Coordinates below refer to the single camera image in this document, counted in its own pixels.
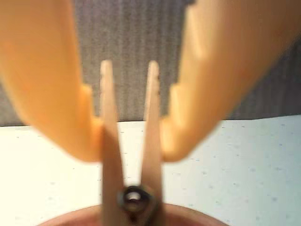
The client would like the wooden clothespin with metal spring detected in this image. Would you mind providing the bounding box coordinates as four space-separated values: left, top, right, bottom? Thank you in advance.
100 60 164 226

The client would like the round brown wooden bowl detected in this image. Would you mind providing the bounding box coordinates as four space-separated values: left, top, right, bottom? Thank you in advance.
39 203 236 226

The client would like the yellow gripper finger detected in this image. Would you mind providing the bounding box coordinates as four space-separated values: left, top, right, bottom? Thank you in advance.
0 0 104 163
160 0 301 162

